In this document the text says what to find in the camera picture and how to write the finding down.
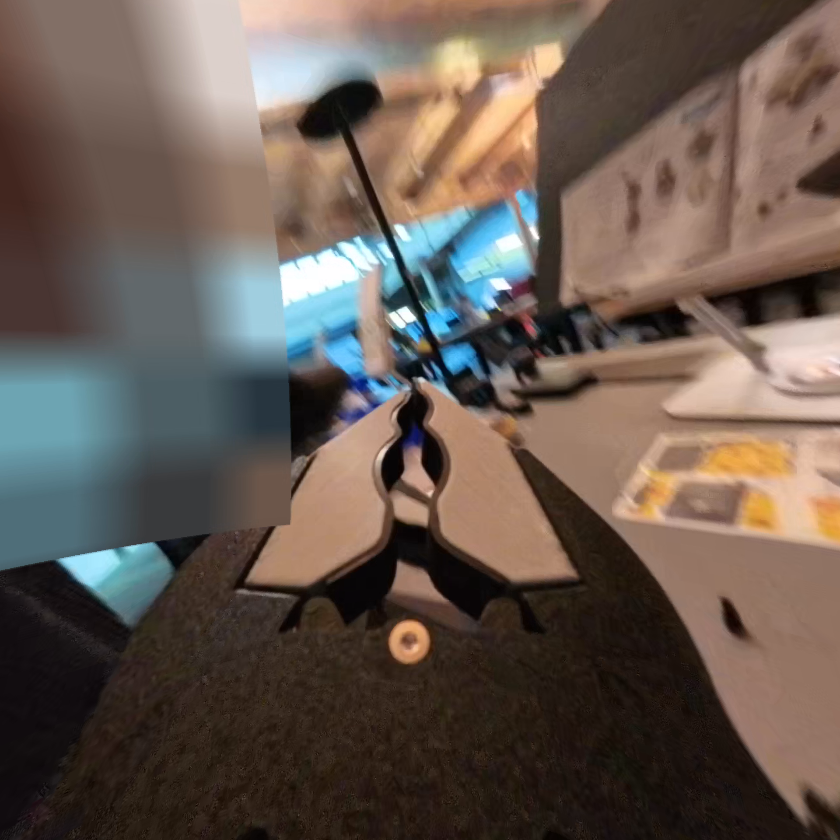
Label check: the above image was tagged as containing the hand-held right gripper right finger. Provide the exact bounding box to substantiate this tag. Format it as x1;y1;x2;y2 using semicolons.
416;379;581;588

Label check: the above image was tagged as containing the white instruction booklet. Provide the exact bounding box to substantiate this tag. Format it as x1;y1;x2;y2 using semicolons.
561;13;840;303

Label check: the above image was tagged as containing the white booklet stand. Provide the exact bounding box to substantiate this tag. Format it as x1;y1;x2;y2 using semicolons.
558;223;840;422

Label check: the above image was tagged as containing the black pole with round disc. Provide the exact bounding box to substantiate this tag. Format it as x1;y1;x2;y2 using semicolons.
297;80;457;388

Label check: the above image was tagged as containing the grey backing board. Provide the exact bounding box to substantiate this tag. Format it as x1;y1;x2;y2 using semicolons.
535;0;840;306

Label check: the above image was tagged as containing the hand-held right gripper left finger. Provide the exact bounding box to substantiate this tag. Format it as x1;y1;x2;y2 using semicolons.
244;387;421;595

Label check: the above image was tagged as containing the yellow grey sticker sheet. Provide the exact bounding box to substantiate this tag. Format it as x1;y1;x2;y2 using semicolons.
612;433;840;546

